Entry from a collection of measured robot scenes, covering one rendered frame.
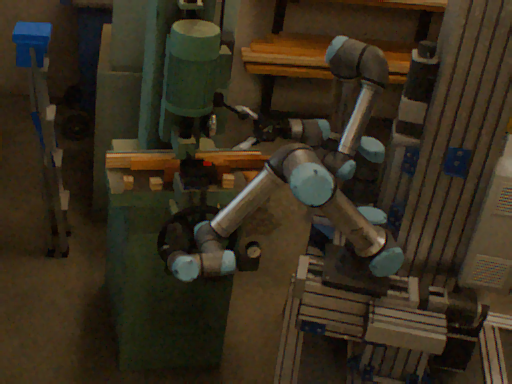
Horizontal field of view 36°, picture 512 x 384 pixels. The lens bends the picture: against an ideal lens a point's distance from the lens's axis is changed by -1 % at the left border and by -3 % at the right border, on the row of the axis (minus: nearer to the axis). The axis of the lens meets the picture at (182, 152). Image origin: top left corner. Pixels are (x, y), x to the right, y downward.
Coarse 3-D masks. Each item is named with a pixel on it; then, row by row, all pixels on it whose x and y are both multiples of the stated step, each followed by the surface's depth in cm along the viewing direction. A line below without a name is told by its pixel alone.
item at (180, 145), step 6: (174, 126) 301; (174, 132) 298; (174, 138) 297; (180, 138) 293; (192, 138) 294; (174, 144) 297; (180, 144) 290; (186, 144) 291; (192, 144) 291; (174, 150) 296; (180, 150) 292; (186, 150) 292; (192, 150) 292; (180, 156) 293; (186, 156) 293; (192, 156) 294
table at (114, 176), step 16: (112, 176) 292; (128, 176) 293; (144, 176) 294; (160, 176) 295; (240, 176) 300; (112, 192) 282; (128, 192) 283; (144, 192) 284; (160, 192) 285; (224, 192) 291; (176, 208) 282
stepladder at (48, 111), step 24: (24, 24) 346; (48, 24) 348; (24, 48) 337; (48, 96) 368; (48, 120) 360; (48, 144) 360; (48, 168) 387; (48, 192) 394; (48, 216) 381; (48, 240) 387
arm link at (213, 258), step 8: (200, 248) 246; (208, 248) 242; (216, 248) 242; (200, 256) 238; (208, 256) 238; (216, 256) 238; (224, 256) 238; (232, 256) 239; (208, 264) 237; (216, 264) 237; (224, 264) 238; (232, 264) 238; (208, 272) 237; (216, 272) 238; (224, 272) 239; (232, 272) 239
